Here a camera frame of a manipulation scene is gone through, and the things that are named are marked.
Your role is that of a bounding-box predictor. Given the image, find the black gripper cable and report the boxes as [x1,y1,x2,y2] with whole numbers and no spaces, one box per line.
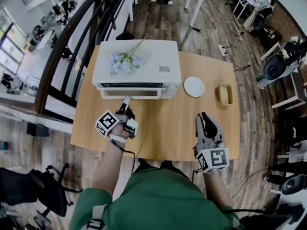
[191,168,205,184]
[110,138,138,175]

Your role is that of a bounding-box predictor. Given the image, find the person's left forearm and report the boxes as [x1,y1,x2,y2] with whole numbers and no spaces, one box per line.
[92,138,126,196]

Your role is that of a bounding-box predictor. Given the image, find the yellow rectangular tray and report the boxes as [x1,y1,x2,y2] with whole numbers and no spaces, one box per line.
[217,82,233,105]

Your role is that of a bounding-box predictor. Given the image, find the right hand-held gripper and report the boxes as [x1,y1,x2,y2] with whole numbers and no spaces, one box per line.
[192,112,230,174]

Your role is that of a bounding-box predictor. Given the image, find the white oven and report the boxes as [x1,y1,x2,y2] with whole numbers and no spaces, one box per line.
[92,39,182,100]

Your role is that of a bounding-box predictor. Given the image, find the purple artificial flower bunch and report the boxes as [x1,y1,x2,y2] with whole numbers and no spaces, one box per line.
[109,34,149,75]

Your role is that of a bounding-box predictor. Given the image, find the person's green shirt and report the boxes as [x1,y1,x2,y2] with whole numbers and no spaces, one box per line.
[69,168,240,230]

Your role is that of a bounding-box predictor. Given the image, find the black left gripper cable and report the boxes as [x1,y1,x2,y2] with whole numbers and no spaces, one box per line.
[110,138,138,175]

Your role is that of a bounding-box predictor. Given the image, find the person's left hand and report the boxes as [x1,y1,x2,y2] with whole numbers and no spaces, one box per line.
[111,122,131,140]

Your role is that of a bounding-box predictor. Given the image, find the black railing with wooden handrail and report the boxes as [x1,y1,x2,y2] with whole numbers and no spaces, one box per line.
[35,0,128,124]

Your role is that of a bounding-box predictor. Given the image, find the white round plate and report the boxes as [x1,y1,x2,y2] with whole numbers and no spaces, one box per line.
[184,76,205,98]

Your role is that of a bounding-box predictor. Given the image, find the white wrist band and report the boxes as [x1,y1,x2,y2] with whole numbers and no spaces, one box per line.
[109,134,127,144]

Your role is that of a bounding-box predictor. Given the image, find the white power cable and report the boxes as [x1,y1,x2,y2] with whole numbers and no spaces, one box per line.
[201,1,225,48]

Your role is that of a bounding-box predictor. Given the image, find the person's right forearm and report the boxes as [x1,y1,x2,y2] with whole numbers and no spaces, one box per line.
[203,169,233,211]

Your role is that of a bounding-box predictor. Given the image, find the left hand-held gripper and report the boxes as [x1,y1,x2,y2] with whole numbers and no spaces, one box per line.
[95,95,139,139]

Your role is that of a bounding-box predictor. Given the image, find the black trash bin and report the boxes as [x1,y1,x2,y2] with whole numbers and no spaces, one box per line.
[26,122,50,138]

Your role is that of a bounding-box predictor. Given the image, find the person's black trousers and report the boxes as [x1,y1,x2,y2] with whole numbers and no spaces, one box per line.
[138,158,190,177]

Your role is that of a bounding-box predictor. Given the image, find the black office chair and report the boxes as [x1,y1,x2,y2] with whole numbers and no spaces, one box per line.
[0,163,83,218]

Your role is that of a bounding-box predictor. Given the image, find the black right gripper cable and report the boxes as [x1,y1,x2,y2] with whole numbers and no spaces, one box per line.
[191,168,205,184]

